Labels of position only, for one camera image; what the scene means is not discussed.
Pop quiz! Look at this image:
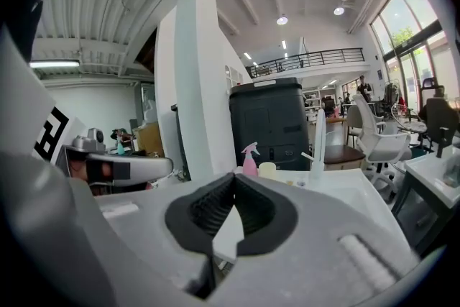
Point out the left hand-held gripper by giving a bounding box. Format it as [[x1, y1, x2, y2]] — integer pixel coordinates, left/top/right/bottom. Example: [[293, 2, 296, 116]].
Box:
[[0, 24, 90, 187]]

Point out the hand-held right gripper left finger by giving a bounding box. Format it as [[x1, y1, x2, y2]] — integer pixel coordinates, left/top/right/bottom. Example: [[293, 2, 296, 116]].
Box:
[[69, 172, 237, 299]]

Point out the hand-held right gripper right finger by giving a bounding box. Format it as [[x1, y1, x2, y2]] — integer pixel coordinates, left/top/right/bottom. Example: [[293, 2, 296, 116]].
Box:
[[214, 173, 422, 307]]

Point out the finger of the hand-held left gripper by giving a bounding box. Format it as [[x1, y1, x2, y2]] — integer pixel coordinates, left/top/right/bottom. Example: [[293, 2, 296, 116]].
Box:
[[88, 153, 175, 188]]

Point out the person's left hand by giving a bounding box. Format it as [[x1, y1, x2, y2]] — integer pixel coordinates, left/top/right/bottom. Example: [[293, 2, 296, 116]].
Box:
[[70, 157, 88, 182]]

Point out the cardboard box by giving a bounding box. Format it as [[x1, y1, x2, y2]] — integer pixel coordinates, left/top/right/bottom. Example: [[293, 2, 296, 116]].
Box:
[[132, 121, 161, 157]]

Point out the fluorescent tube light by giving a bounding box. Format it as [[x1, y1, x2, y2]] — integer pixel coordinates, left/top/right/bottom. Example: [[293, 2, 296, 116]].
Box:
[[29, 60, 80, 69]]

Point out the white sink table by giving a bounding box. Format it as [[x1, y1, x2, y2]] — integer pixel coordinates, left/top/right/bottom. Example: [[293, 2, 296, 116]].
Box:
[[93, 164, 410, 263]]

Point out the beige cup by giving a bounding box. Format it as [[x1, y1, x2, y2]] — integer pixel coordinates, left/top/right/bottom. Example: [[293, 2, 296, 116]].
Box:
[[258, 161, 277, 181]]

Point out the brown wooden chair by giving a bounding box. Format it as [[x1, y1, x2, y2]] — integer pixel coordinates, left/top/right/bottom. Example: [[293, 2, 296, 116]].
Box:
[[323, 116, 367, 172]]

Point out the chrome faucet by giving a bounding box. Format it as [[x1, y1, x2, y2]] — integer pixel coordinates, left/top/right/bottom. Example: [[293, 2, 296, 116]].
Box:
[[300, 108, 328, 180]]

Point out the white office chair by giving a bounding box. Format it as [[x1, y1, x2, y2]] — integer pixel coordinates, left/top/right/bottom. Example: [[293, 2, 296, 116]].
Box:
[[351, 93, 413, 193]]

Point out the large black machine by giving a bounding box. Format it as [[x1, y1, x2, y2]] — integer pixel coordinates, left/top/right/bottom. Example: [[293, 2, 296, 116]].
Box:
[[229, 77, 312, 172]]

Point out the white washbasin on black stand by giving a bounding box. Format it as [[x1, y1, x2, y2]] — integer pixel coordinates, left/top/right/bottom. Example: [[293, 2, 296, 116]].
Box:
[[390, 146, 460, 256]]

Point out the round marble side table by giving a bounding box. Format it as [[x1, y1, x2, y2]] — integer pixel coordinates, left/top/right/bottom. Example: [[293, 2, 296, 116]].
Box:
[[395, 118, 428, 145]]

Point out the dark grey chair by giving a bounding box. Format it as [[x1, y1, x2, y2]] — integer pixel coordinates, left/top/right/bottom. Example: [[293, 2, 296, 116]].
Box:
[[425, 96, 460, 156]]

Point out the black balcony railing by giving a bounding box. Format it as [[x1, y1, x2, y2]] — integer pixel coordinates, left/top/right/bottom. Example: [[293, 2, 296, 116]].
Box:
[[247, 47, 366, 79]]

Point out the black office chair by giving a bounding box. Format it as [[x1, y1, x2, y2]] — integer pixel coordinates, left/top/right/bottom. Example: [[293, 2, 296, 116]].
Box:
[[419, 77, 446, 101]]

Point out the grey gripper-mounted camera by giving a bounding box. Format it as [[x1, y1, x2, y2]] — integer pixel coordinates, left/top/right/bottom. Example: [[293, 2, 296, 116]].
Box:
[[71, 127, 107, 155]]

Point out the large window wall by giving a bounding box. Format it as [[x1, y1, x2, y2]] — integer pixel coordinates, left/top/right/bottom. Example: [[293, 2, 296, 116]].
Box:
[[369, 0, 460, 112]]

